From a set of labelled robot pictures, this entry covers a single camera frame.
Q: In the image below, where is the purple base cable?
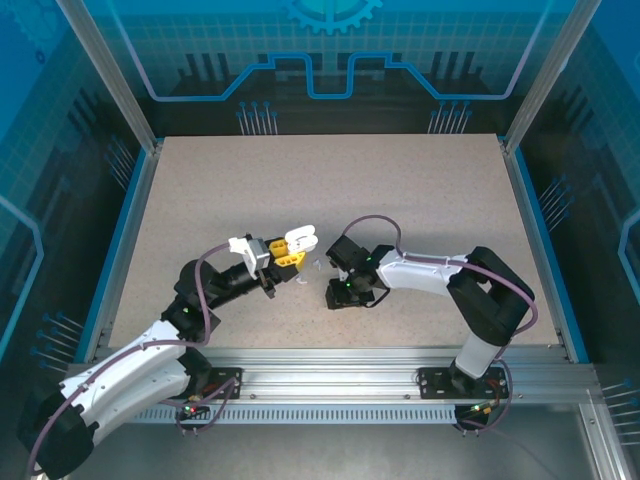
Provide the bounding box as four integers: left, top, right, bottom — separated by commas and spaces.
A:
457, 357, 515, 437
174, 374, 246, 437

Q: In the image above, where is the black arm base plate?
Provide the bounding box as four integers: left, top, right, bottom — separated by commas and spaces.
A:
417, 366, 507, 401
198, 366, 245, 401

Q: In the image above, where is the aluminium frame rail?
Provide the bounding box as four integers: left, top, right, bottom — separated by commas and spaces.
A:
574, 388, 634, 480

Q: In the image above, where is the long aluminium base rail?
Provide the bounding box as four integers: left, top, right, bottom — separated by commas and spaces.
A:
64, 344, 599, 404

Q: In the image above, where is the white slotted cable duct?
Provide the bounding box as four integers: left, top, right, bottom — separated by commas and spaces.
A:
127, 405, 459, 426

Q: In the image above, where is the aluminium side rail blue strip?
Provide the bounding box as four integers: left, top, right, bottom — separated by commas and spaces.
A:
499, 142, 591, 365
82, 144, 161, 364

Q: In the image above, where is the white earbud charging case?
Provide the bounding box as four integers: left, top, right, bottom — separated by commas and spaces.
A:
283, 225, 320, 254

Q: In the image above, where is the aluminium frame post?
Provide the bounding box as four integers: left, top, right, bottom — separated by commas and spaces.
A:
502, 0, 604, 154
55, 0, 164, 154

